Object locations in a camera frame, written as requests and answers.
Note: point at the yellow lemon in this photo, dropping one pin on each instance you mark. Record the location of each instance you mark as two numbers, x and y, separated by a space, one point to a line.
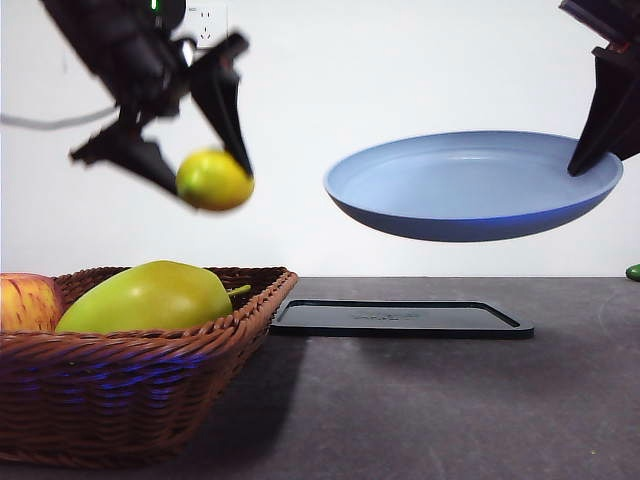
215 180

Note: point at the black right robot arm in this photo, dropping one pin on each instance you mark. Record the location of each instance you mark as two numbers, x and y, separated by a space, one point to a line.
610 20

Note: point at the green mango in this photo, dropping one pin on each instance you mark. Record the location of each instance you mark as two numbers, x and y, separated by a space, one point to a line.
145 300

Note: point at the dark green vegetable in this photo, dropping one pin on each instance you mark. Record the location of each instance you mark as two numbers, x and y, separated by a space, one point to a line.
634 271

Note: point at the black flat tray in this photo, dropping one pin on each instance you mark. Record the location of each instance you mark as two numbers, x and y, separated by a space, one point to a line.
400 320

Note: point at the brown wicker basket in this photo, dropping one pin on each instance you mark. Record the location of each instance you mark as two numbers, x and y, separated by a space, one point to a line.
125 390

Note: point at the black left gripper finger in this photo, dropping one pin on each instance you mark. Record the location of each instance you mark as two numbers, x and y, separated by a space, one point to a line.
140 155
222 85

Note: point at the white wall socket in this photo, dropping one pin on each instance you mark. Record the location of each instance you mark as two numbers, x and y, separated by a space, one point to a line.
207 25

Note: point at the blue round plate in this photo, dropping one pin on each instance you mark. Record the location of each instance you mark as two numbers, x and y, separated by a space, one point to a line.
450 200

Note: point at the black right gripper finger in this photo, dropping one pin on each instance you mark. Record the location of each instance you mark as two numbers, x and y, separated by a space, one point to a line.
631 140
607 100

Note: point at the red yellow apple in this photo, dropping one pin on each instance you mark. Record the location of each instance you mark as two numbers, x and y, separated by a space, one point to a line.
25 302

